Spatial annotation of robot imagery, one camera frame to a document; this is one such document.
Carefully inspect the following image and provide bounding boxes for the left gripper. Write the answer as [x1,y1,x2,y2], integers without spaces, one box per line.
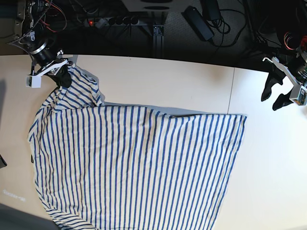
[261,56,307,111]

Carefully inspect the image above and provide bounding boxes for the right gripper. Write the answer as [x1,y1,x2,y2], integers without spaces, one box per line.
[31,49,73,87]

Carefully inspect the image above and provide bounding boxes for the blue white striped T-shirt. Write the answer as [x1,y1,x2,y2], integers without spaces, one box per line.
[28,66,247,230]

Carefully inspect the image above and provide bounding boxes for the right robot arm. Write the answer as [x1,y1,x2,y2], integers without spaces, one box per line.
[0,0,72,88]

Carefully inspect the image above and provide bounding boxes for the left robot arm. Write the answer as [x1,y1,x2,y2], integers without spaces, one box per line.
[261,32,307,111]

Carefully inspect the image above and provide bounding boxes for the grey power strip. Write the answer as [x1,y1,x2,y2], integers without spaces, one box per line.
[84,16,141,28]

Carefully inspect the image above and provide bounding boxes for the black object at table edge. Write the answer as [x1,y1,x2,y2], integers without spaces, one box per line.
[0,155,7,168]

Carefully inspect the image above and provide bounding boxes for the black power adapter brick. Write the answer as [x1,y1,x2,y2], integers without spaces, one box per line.
[182,6,214,41]

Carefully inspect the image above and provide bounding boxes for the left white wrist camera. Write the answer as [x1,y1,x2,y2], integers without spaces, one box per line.
[289,85,307,106]

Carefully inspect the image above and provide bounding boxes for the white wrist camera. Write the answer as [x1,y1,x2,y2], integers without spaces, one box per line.
[289,85,307,106]
[26,75,41,88]

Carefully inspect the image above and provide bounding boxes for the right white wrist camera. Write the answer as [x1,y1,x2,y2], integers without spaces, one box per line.
[26,75,41,88]

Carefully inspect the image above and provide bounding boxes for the black floor cable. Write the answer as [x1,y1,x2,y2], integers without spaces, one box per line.
[206,9,250,47]

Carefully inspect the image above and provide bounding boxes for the aluminium frame post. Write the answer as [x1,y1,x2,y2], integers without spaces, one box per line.
[151,11,167,59]

